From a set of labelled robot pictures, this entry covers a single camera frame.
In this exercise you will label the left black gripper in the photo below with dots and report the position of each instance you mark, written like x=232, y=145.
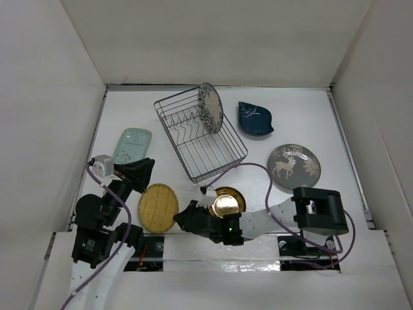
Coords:
x=137, y=174

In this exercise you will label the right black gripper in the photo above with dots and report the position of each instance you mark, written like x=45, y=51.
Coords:
x=184, y=217

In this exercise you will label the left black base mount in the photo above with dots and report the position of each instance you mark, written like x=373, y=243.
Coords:
x=149, y=256

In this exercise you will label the round bamboo woven plate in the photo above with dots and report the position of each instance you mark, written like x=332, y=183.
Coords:
x=157, y=207

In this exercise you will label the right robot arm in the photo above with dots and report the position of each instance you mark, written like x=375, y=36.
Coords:
x=311, y=215

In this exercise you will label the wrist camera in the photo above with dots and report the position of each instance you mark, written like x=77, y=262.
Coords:
x=208, y=196
x=103, y=166

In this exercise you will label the grey wire dish rack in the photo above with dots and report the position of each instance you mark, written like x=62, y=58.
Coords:
x=203, y=154

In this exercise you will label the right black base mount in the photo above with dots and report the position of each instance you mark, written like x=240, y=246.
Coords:
x=295, y=255

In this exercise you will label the grey deer plate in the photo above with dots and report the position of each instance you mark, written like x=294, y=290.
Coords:
x=294, y=166

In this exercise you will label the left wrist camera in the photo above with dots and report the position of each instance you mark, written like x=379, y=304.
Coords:
x=103, y=166

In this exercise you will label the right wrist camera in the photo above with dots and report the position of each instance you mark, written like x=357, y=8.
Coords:
x=208, y=196

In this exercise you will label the blue floral round plate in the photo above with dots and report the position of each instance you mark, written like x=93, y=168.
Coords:
x=209, y=107

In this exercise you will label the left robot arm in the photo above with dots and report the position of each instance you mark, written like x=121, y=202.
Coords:
x=105, y=237

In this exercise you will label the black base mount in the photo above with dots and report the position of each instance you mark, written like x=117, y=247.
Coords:
x=149, y=256
x=295, y=255

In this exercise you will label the light green rectangular plate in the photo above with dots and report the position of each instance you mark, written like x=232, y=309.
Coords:
x=132, y=146

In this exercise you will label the gold and black plate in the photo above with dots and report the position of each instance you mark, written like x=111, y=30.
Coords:
x=229, y=201

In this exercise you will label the dark blue leaf dish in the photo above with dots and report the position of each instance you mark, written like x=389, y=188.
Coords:
x=254, y=120

